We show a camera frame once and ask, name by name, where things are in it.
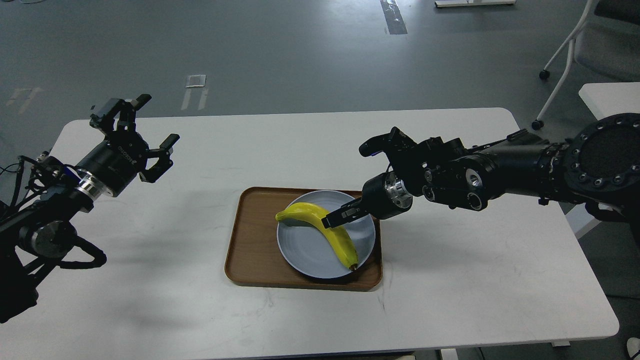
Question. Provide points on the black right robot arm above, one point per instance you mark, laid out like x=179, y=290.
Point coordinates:
x=599, y=168

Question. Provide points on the yellow banana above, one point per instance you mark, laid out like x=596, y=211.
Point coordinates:
x=338, y=238

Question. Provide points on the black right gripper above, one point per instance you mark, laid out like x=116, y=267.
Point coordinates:
x=383, y=196

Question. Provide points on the brown wooden tray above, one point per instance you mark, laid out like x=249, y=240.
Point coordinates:
x=254, y=257

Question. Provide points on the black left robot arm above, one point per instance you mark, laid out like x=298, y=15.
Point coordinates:
x=36, y=231

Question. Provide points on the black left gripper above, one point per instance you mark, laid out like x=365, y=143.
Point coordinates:
x=123, y=153

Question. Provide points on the white office chair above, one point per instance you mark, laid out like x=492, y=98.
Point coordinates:
x=599, y=47

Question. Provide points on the light blue plate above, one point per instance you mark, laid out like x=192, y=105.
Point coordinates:
x=309, y=252

